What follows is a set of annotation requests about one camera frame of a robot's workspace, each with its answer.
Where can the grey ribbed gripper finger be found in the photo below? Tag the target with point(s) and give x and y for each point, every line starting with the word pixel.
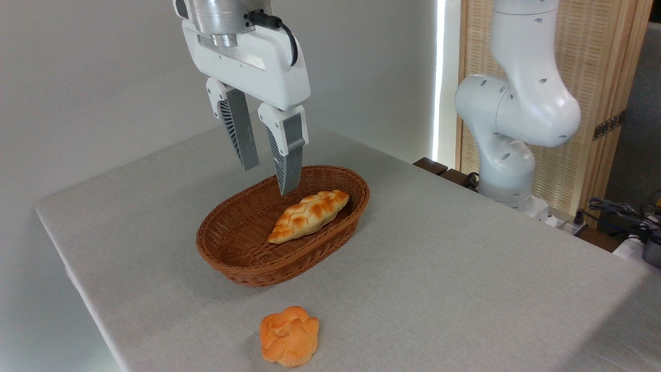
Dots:
pixel 239 129
pixel 289 155

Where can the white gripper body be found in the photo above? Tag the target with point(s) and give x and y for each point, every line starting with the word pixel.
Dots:
pixel 263 67

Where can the round orange bread roll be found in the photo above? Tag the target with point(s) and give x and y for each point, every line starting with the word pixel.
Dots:
pixel 289 337

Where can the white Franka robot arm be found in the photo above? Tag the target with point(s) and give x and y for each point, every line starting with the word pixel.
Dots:
pixel 521 103

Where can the long braided bread loaf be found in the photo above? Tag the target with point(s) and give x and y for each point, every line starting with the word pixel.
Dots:
pixel 307 214

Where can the brown woven wicker basket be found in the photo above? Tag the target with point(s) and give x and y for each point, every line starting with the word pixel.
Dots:
pixel 242 243

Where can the dark brown wooden bench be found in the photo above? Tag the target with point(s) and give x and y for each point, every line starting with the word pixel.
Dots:
pixel 444 172

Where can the grey tablecloth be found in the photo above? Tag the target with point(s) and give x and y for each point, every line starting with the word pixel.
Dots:
pixel 439 289

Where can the white power strip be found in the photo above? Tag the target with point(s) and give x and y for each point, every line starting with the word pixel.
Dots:
pixel 565 225

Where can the woven bamboo folding screen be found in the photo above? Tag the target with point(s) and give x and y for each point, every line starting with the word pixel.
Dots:
pixel 594 62

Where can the black metal screen hinge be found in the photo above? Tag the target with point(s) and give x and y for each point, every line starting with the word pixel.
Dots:
pixel 609 124

